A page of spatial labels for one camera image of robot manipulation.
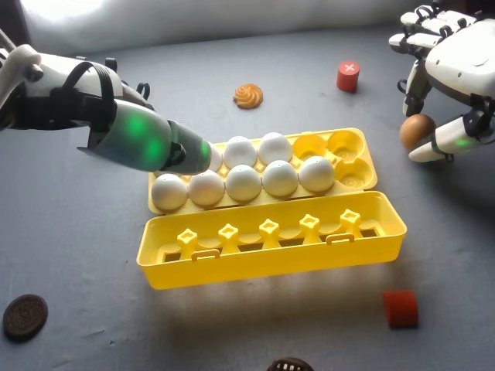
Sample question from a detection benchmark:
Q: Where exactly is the yellow plastic egg box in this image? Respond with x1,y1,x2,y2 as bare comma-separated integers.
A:
135,127,408,291

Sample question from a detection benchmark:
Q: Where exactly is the white backdrop sheet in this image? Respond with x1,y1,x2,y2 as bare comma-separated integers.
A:
19,0,426,55

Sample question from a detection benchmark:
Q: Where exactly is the dark sandwich toy cookie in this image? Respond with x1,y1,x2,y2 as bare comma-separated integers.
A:
2,294,50,342

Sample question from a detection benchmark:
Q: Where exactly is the red cylinder with white cross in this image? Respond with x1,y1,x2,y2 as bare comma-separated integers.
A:
336,60,363,94

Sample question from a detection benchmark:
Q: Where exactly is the brown round grid toy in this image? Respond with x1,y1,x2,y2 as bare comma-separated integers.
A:
266,357,315,371

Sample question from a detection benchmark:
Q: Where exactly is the orange swirl toy cookie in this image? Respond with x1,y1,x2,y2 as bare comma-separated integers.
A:
232,82,265,111

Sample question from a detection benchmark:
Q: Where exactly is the brown toy egg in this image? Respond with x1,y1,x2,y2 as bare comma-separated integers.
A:
399,114,437,151

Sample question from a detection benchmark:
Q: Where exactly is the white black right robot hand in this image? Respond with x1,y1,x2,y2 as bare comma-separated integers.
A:
388,0,495,164

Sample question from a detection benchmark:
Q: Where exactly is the red half-round block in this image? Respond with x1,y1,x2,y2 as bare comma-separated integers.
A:
382,289,420,329

